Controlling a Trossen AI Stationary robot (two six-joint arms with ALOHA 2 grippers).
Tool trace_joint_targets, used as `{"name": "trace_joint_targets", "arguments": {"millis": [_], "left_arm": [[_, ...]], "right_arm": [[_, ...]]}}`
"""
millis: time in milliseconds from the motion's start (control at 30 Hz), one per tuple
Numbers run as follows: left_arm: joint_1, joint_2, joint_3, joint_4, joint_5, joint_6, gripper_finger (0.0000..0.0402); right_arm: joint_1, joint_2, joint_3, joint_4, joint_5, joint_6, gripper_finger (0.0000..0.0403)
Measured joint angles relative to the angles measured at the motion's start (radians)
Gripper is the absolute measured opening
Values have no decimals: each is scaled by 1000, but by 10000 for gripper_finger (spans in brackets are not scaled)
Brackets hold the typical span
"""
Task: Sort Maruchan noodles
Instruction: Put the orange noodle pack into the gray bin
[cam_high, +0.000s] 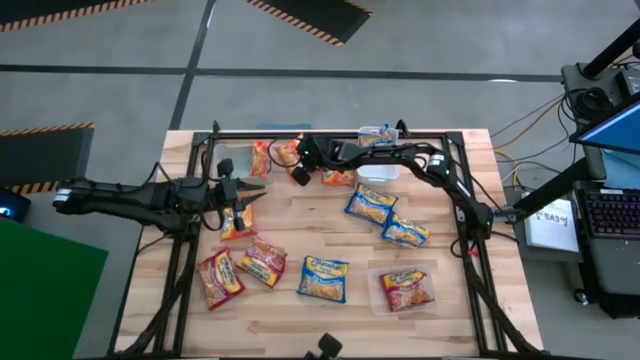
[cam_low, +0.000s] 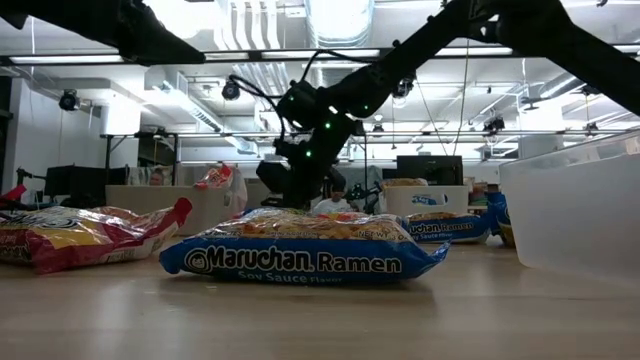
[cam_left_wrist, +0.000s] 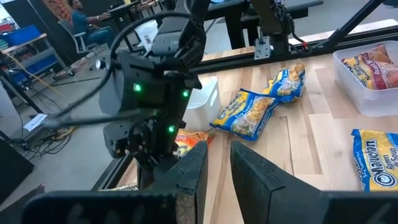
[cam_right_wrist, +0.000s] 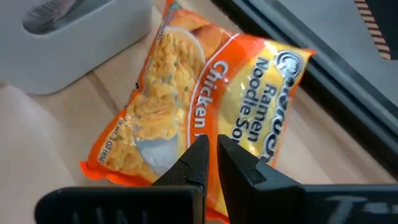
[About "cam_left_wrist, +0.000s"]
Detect white plastic storage bin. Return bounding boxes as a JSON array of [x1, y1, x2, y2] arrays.
[[182, 76, 222, 131]]

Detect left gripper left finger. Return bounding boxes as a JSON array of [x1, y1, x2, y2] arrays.
[[148, 141, 209, 224]]

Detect red Maruchan ramen pack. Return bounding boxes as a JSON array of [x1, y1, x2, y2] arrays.
[[341, 44, 398, 91]]

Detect wooden storage shelf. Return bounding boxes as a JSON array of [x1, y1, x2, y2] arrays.
[[0, 32, 72, 82]]

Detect black background desk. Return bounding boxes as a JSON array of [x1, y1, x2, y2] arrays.
[[107, 0, 324, 50]]

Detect blue plastic crate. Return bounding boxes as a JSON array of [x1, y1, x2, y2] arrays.
[[1, 24, 42, 47]]

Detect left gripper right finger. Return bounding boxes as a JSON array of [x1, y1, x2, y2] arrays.
[[230, 141, 326, 224]]

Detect tangled floor cables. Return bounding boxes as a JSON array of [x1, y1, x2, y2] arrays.
[[9, 124, 78, 159]]

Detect orange patterned cloth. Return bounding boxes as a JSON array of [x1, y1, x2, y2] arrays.
[[42, 0, 74, 21]]

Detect clear plastic storage bin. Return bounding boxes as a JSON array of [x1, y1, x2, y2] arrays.
[[332, 40, 398, 118]]

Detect white labelled box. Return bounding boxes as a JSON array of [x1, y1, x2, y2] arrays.
[[135, 20, 159, 52]]

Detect white paper sheet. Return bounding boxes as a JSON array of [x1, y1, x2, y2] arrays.
[[23, 113, 48, 132]]

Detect silver metal bracket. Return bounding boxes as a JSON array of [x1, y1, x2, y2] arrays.
[[254, 35, 272, 60]]

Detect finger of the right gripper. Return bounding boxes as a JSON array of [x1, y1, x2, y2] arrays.
[[137, 163, 170, 190]]

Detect person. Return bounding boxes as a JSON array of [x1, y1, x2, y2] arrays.
[[67, 0, 118, 47]]

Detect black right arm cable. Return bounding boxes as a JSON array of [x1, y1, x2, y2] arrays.
[[43, 11, 208, 129]]

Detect grey office chair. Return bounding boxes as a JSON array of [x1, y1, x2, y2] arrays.
[[57, 19, 94, 55]]

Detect orange Maruchan ramen pack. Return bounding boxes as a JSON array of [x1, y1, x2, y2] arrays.
[[174, 129, 215, 158], [99, 183, 140, 192]]

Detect blue Maruchan ramen pack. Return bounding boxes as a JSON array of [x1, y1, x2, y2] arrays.
[[351, 129, 398, 192], [210, 88, 279, 142], [262, 63, 307, 104]]

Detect black equipment case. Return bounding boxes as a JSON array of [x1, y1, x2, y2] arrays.
[[0, 138, 35, 203]]

